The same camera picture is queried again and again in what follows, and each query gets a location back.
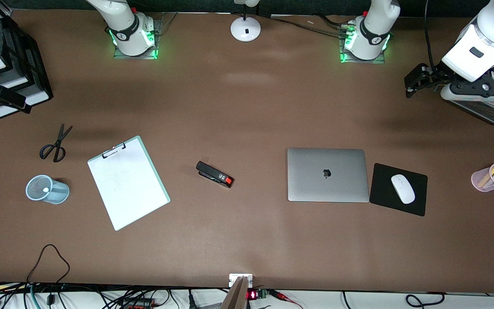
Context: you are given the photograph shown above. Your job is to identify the silver laptop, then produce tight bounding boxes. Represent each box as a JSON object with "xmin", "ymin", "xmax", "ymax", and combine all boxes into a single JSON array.
[{"xmin": 287, "ymin": 148, "xmax": 370, "ymax": 203}]

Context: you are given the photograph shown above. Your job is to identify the yellow marker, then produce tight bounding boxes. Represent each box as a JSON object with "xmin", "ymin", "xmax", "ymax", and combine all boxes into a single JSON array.
[{"xmin": 479, "ymin": 162, "xmax": 494, "ymax": 188}]

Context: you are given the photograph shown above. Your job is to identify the black stacked document tray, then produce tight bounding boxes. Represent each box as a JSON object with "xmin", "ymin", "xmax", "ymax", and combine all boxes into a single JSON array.
[{"xmin": 0, "ymin": 9, "xmax": 54, "ymax": 120}]

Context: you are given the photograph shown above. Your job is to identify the black scissors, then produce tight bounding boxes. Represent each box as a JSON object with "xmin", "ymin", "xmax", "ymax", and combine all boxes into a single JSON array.
[{"xmin": 39, "ymin": 124, "xmax": 74, "ymax": 163}]

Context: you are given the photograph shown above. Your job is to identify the black mesh desk tray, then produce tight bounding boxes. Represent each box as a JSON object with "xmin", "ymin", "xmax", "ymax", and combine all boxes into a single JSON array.
[{"xmin": 444, "ymin": 17, "xmax": 494, "ymax": 126}]

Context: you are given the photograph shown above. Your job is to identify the blue mesh pen cup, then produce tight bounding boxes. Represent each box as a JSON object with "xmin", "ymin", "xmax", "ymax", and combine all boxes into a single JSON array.
[{"xmin": 25, "ymin": 174, "xmax": 70, "ymax": 205}]

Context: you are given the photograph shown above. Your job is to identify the white computer mouse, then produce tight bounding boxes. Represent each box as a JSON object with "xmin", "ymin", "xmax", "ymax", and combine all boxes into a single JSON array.
[{"xmin": 391, "ymin": 174, "xmax": 416, "ymax": 205}]

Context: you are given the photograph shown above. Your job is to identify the black mouse pad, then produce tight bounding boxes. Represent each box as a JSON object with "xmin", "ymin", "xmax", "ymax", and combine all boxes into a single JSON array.
[{"xmin": 369, "ymin": 163, "xmax": 428, "ymax": 217}]

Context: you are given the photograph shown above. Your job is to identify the white paper sheet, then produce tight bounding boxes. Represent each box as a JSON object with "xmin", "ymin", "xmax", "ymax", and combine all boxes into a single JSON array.
[{"xmin": 88, "ymin": 145, "xmax": 168, "ymax": 231}]

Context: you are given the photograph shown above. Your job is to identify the mint green clipboard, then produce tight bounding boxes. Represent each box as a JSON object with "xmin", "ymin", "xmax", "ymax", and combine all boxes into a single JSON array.
[{"xmin": 87, "ymin": 135, "xmax": 171, "ymax": 232}]

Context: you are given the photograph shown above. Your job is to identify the white round-base stand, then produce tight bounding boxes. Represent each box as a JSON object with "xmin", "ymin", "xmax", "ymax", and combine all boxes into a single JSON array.
[{"xmin": 230, "ymin": 0, "xmax": 261, "ymax": 42}]

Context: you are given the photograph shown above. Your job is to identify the black stapler with orange tip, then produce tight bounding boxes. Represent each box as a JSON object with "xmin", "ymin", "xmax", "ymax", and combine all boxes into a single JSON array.
[{"xmin": 196, "ymin": 161, "xmax": 235, "ymax": 188}]

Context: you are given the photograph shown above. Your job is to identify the black device with orange connectors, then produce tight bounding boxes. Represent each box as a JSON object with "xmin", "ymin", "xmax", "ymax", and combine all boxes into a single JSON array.
[{"xmin": 118, "ymin": 297, "xmax": 158, "ymax": 309}]

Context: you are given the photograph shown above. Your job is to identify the small white box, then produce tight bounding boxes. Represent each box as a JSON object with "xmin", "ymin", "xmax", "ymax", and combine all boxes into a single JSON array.
[{"xmin": 229, "ymin": 274, "xmax": 253, "ymax": 287}]

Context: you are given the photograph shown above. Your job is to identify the wooden beam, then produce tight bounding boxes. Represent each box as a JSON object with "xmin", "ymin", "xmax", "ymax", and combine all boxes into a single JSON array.
[{"xmin": 221, "ymin": 276, "xmax": 248, "ymax": 309}]

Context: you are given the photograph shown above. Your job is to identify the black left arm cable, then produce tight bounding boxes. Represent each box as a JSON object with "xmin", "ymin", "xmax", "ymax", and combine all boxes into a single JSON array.
[{"xmin": 423, "ymin": 0, "xmax": 439, "ymax": 72}]

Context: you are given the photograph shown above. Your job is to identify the short black cable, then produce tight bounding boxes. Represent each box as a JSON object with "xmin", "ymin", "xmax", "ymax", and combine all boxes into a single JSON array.
[{"xmin": 313, "ymin": 13, "xmax": 355, "ymax": 30}]

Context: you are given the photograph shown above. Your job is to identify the long black cable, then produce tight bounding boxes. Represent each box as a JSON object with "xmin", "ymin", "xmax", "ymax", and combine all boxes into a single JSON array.
[{"xmin": 268, "ymin": 16, "xmax": 348, "ymax": 38}]

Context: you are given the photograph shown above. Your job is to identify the black looped cable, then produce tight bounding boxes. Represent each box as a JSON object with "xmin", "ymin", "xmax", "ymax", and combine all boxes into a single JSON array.
[{"xmin": 26, "ymin": 244, "xmax": 71, "ymax": 309}]

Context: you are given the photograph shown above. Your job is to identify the teal cable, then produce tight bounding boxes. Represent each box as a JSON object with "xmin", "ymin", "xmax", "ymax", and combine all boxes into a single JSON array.
[{"xmin": 30, "ymin": 283, "xmax": 42, "ymax": 309}]

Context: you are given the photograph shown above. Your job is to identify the black coiled cable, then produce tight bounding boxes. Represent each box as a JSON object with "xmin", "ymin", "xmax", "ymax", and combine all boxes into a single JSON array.
[{"xmin": 405, "ymin": 293, "xmax": 446, "ymax": 309}]

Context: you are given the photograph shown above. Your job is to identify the red wire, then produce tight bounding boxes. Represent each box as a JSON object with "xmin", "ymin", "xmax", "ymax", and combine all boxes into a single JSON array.
[{"xmin": 268, "ymin": 290, "xmax": 304, "ymax": 309}]

